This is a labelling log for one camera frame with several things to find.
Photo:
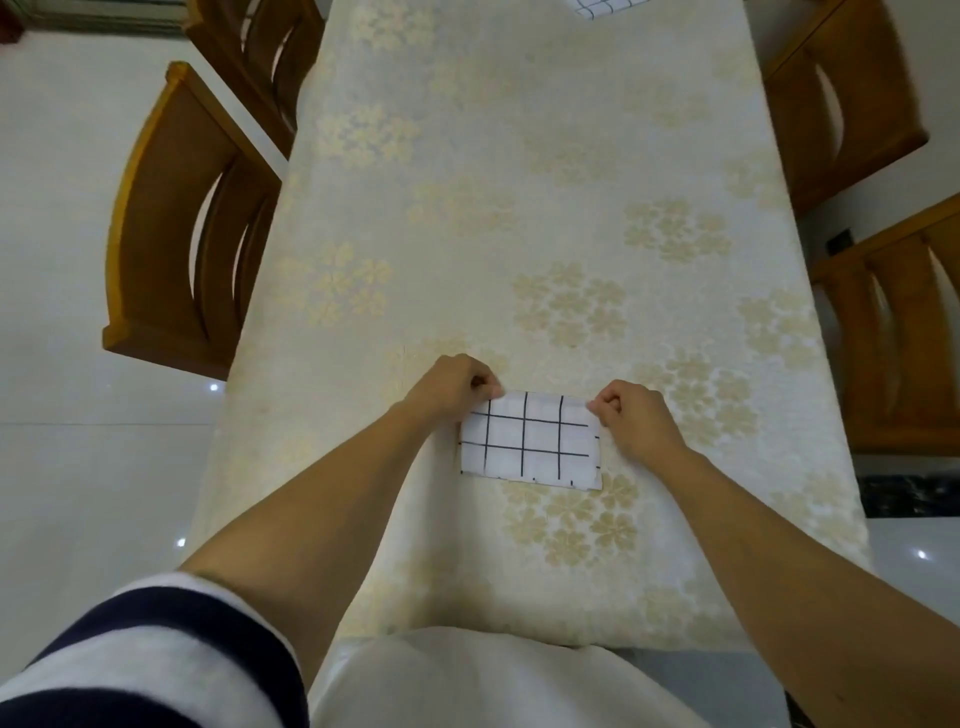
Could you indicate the person's right hand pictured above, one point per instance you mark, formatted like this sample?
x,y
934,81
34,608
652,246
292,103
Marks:
x,y
641,424

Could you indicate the person's left forearm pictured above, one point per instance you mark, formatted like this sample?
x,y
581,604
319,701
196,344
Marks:
x,y
315,525

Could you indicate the checked cloth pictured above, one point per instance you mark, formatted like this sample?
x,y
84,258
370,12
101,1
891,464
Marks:
x,y
540,442

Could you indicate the table with cream floral tablecloth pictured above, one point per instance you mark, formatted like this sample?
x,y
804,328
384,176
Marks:
x,y
525,150

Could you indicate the small black box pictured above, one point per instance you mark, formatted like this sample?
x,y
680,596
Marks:
x,y
838,241

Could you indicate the person's left hand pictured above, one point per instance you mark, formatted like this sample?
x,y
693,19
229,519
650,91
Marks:
x,y
446,390

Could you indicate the person's right forearm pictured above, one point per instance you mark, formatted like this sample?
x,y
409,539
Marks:
x,y
810,585

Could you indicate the wooden dining chair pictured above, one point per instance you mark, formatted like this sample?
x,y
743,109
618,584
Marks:
x,y
877,105
150,247
907,360
225,45

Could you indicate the dark red wooden cabinet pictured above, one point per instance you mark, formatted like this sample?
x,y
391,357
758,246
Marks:
x,y
9,22

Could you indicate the glass sliding door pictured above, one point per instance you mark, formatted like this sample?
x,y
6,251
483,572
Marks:
x,y
97,15

